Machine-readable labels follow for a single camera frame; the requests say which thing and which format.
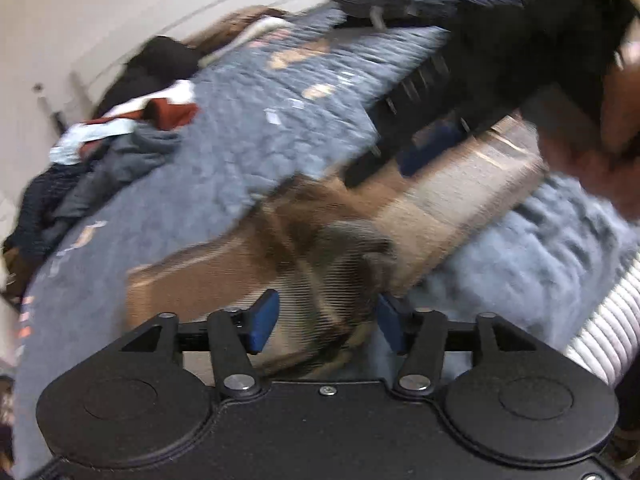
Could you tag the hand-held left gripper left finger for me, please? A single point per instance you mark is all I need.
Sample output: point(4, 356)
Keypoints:
point(262, 322)

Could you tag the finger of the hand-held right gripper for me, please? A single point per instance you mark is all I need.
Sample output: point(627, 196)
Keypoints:
point(415, 95)
point(430, 150)

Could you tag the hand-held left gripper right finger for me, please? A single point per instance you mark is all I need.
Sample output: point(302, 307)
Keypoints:
point(392, 325)

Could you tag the brown plaid fringed scarf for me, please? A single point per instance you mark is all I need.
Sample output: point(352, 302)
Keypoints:
point(350, 240)

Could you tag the person's right hand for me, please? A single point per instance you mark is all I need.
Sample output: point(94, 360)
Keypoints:
point(600, 175)

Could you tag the folded black garment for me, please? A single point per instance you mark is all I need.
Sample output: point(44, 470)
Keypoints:
point(395, 10)

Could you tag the bed with grey quilt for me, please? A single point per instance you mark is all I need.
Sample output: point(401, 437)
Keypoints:
point(225, 135)

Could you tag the grey hooded garment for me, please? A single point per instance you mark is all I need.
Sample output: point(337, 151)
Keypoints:
point(125, 160)

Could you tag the rust red garment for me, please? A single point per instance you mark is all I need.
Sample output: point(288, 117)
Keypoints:
point(170, 112)

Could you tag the white garment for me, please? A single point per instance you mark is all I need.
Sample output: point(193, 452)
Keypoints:
point(175, 92)

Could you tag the dark brown garment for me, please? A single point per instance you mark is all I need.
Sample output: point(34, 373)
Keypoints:
point(15, 270)

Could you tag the crumpled navy dotted garment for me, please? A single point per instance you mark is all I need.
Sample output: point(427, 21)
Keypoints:
point(35, 205)

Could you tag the light blue shirt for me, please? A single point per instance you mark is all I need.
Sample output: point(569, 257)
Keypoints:
point(80, 140)

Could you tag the black puffy jacket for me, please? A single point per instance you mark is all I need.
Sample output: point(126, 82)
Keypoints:
point(155, 60)

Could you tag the black hairbrush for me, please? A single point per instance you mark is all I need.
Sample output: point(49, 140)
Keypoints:
point(59, 120)

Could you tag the white bed headboard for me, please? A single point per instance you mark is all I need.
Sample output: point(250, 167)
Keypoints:
point(115, 65)

